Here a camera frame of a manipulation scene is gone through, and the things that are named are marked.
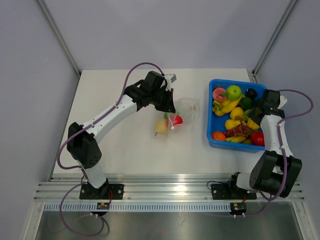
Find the white slotted cable duct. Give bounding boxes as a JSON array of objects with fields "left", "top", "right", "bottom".
[{"left": 44, "top": 201, "right": 231, "bottom": 213}]

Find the red apple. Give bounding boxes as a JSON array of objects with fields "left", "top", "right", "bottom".
[{"left": 169, "top": 114, "right": 183, "bottom": 126}]

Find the left small circuit board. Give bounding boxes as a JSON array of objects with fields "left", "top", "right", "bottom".
[{"left": 96, "top": 202, "right": 111, "bottom": 210}]

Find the red grape bunch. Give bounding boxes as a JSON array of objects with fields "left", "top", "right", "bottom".
[{"left": 223, "top": 124, "right": 251, "bottom": 138}]

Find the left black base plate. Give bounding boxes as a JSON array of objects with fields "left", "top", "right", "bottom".
[{"left": 79, "top": 183, "right": 124, "bottom": 200}]

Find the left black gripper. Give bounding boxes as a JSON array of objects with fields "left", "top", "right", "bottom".
[{"left": 150, "top": 87, "right": 176, "bottom": 113}]

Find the yellow bell pepper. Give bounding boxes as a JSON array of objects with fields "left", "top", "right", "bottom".
[{"left": 247, "top": 118, "right": 260, "bottom": 130}]

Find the right aluminium frame post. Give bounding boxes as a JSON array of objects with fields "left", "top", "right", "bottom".
[{"left": 251, "top": 0, "right": 300, "bottom": 78}]

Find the blue plastic bin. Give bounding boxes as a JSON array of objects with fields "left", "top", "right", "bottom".
[{"left": 206, "top": 79, "right": 266, "bottom": 153}]

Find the left aluminium frame post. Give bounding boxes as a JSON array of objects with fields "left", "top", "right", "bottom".
[{"left": 34, "top": 0, "right": 82, "bottom": 78}]

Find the clear zip top bag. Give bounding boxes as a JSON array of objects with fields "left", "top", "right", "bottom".
[{"left": 152, "top": 97, "right": 201, "bottom": 138}]

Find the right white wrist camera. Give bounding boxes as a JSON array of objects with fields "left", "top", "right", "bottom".
[{"left": 278, "top": 95, "right": 288, "bottom": 109}]

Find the aluminium rail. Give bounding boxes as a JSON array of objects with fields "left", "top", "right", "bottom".
[{"left": 33, "top": 174, "right": 306, "bottom": 203}]

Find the pink peach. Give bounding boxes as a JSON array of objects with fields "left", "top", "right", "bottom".
[{"left": 212, "top": 86, "right": 227, "bottom": 103}]

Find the small circuit board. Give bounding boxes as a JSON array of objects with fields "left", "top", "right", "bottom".
[
  {"left": 230, "top": 202, "right": 247, "bottom": 215},
  {"left": 96, "top": 202, "right": 111, "bottom": 210}
]

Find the small yellow banana bunch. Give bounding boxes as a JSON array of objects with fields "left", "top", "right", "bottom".
[{"left": 212, "top": 97, "right": 242, "bottom": 117}]

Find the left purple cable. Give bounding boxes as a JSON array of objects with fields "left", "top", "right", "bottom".
[{"left": 56, "top": 61, "right": 163, "bottom": 237}]

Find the dark green avocado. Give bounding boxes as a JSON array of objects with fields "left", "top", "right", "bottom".
[{"left": 238, "top": 97, "right": 255, "bottom": 111}]

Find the pale yellow pear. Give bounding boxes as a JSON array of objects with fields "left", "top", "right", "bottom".
[{"left": 154, "top": 118, "right": 169, "bottom": 136}]

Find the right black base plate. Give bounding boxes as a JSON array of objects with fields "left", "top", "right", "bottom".
[{"left": 206, "top": 181, "right": 257, "bottom": 200}]

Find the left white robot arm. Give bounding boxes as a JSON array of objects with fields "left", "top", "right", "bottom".
[{"left": 66, "top": 71, "right": 177, "bottom": 200}]

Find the orange persimmon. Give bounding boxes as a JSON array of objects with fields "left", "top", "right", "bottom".
[{"left": 210, "top": 131, "right": 227, "bottom": 142}]

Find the yellow lemon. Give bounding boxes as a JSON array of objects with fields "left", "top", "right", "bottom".
[{"left": 230, "top": 107, "right": 245, "bottom": 121}]

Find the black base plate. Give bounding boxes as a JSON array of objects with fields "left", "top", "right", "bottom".
[
  {"left": 206, "top": 181, "right": 257, "bottom": 200},
  {"left": 79, "top": 183, "right": 124, "bottom": 200}
]

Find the right small circuit board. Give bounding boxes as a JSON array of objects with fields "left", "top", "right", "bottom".
[{"left": 230, "top": 202, "right": 247, "bottom": 215}]

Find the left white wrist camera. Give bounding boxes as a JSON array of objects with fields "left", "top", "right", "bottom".
[{"left": 164, "top": 73, "right": 177, "bottom": 91}]

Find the green watermelon toy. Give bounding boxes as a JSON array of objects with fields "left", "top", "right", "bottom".
[{"left": 164, "top": 112, "right": 173, "bottom": 119}]

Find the yellow banana bunch front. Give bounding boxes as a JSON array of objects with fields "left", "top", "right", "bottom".
[{"left": 225, "top": 135, "right": 247, "bottom": 143}]

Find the dark purple mangosteen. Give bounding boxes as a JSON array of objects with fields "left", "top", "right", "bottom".
[{"left": 245, "top": 88, "right": 258, "bottom": 100}]

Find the green apple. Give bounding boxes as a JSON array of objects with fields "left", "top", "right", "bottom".
[{"left": 226, "top": 85, "right": 242, "bottom": 101}]

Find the aluminium frame post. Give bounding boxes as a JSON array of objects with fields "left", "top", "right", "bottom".
[
  {"left": 34, "top": 0, "right": 82, "bottom": 78},
  {"left": 251, "top": 0, "right": 300, "bottom": 78}
]

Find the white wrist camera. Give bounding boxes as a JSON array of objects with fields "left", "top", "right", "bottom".
[
  {"left": 164, "top": 73, "right": 177, "bottom": 91},
  {"left": 278, "top": 95, "right": 288, "bottom": 109}
]

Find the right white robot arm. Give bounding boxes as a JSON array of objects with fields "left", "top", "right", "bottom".
[{"left": 226, "top": 89, "right": 302, "bottom": 201}]

